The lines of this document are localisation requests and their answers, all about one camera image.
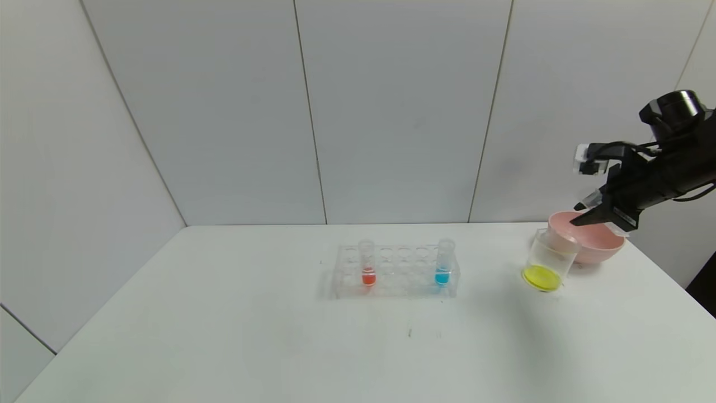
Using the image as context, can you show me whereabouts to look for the clear plastic test tube rack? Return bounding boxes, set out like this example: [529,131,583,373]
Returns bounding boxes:
[330,243,460,300]

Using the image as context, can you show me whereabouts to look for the test tube with red liquid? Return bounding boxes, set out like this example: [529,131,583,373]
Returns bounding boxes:
[359,240,377,288]

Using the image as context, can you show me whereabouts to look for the test tube with yellow pigment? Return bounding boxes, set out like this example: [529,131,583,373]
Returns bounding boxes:
[581,189,632,237]

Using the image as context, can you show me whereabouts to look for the pink bowl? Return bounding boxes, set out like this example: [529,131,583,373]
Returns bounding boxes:
[547,211,625,265]

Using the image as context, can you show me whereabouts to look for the clear glass beaker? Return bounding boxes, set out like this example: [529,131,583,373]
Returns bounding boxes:
[522,228,580,293]

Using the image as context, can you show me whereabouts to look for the test tube with blue liquid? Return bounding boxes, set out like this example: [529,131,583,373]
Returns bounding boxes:
[435,238,455,288]

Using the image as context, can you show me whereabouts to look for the white RealSense wrist camera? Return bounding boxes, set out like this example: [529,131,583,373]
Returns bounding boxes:
[573,143,611,176]

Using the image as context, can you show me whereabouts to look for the dark object beside table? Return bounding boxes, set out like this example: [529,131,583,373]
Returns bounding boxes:
[687,266,716,317]

